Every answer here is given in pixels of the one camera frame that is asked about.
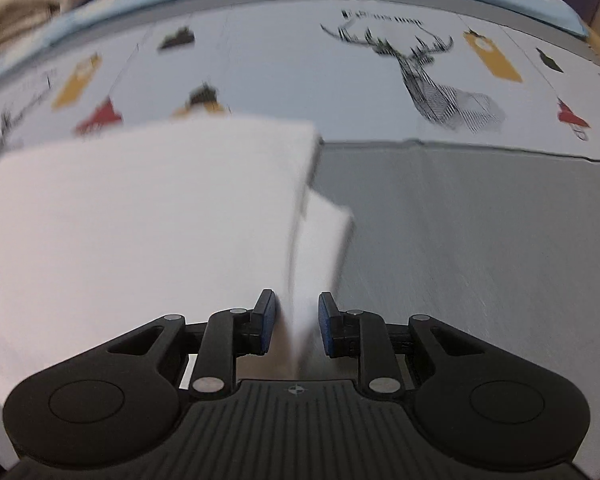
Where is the white long-sleeve shirt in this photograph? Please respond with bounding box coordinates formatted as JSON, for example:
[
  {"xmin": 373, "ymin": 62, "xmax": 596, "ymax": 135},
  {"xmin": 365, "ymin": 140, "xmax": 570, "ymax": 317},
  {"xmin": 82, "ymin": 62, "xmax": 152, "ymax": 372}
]
[{"xmin": 0, "ymin": 115, "xmax": 352, "ymax": 467}]

